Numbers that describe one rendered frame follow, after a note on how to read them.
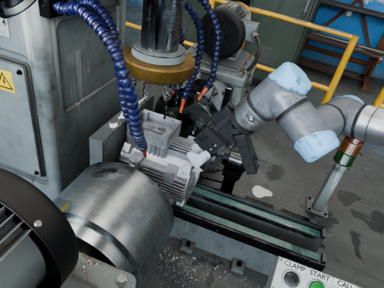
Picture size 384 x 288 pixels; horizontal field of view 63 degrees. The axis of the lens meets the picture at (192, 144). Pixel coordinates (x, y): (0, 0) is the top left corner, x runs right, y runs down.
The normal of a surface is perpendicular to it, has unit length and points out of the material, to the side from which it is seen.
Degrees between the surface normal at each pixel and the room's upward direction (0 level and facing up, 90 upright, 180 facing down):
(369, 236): 0
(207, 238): 90
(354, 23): 90
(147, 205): 39
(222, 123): 90
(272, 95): 77
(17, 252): 55
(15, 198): 24
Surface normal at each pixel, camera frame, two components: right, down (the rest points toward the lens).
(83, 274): 0.15, -0.80
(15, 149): -0.32, 0.51
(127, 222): 0.63, -0.52
